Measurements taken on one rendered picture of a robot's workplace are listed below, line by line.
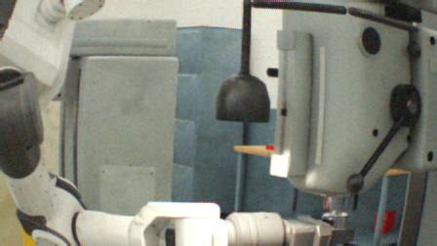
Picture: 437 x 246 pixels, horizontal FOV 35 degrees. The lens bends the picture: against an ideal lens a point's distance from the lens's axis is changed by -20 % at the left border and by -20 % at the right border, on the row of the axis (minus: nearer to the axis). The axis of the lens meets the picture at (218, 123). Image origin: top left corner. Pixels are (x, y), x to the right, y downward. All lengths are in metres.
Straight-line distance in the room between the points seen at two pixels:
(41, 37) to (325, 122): 0.45
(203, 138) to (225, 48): 0.93
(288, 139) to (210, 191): 7.47
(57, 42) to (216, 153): 7.48
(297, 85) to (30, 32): 0.42
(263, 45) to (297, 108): 7.57
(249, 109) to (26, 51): 0.34
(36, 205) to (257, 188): 7.63
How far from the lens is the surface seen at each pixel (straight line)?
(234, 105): 1.09
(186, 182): 8.64
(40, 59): 1.14
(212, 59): 8.53
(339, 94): 1.16
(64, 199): 1.28
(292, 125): 1.18
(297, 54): 1.18
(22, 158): 1.10
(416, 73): 1.27
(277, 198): 8.47
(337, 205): 1.26
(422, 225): 1.61
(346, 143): 1.16
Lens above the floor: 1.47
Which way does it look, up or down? 3 degrees down
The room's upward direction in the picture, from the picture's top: 3 degrees clockwise
